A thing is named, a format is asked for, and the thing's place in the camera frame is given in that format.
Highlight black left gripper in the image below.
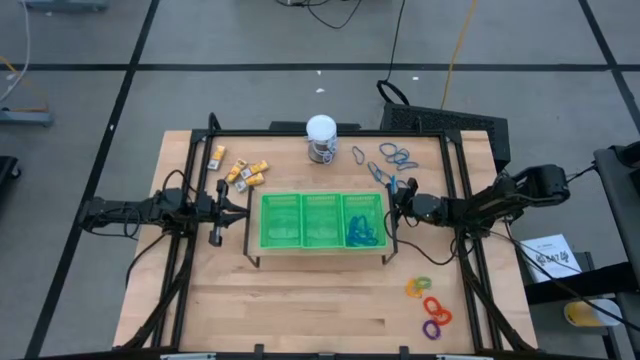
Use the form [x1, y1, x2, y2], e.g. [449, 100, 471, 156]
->
[193, 178, 251, 248]

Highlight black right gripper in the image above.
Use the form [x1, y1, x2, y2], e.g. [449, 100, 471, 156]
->
[390, 177, 446, 226]

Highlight wooden shelf riser black legs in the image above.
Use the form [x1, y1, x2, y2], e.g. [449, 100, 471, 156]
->
[242, 185, 401, 269]

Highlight green slotted plastic basket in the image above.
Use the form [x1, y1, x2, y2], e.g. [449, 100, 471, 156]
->
[341, 193, 389, 250]
[299, 193, 346, 250]
[258, 192, 304, 250]

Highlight teal rubber band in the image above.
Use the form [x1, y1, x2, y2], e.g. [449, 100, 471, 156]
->
[348, 213, 374, 240]

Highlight yellow wrapped candies pile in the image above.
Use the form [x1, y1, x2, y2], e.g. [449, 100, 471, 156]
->
[224, 158, 249, 185]
[234, 172, 266, 194]

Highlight yellow staple box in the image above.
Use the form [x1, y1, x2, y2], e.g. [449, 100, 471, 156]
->
[240, 159, 271, 180]
[207, 144, 227, 172]

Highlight black perforated computer case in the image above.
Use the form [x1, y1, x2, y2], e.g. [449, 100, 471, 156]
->
[378, 101, 512, 175]

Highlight black flat device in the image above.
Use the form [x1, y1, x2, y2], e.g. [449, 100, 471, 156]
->
[268, 120, 362, 133]

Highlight white-lidded jar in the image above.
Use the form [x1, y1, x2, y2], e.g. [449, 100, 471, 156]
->
[304, 113, 340, 166]

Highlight white printed paper sheet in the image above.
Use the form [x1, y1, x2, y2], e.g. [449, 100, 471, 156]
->
[518, 233, 585, 285]

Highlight black shelf beam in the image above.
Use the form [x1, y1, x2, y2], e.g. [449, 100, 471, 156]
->
[523, 261, 640, 307]

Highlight yellow and white container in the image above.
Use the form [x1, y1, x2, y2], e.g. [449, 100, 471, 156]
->
[563, 298, 625, 330]

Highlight black cart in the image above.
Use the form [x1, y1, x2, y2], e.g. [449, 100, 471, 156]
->
[592, 141, 640, 301]

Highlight grey metal bar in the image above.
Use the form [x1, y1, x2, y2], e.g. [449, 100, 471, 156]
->
[0, 107, 55, 127]
[22, 0, 110, 15]

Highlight black equipment piece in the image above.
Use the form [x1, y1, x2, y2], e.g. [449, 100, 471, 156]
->
[0, 154, 22, 197]

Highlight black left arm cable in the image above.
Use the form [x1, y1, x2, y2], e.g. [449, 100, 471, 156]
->
[162, 168, 197, 197]

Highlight black metal table frame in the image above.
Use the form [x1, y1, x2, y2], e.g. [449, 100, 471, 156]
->
[115, 112, 540, 357]

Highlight black loose cable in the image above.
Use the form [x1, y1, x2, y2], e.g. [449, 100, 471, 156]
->
[124, 230, 169, 289]

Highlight purple coil ring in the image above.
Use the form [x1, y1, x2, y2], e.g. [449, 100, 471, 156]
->
[421, 319, 443, 342]

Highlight yellow floor cable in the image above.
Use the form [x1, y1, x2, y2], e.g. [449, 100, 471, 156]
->
[438, 0, 480, 110]

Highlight black looped floor cable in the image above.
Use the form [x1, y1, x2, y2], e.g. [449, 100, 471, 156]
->
[374, 0, 412, 107]

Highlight thin black cable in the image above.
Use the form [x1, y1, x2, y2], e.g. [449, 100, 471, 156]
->
[564, 163, 599, 184]
[504, 232, 640, 334]

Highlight black curved floor cable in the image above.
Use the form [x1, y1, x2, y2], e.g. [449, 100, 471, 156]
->
[276, 0, 365, 31]

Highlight white floor cable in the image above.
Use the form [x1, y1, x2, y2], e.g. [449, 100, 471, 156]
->
[0, 0, 32, 104]

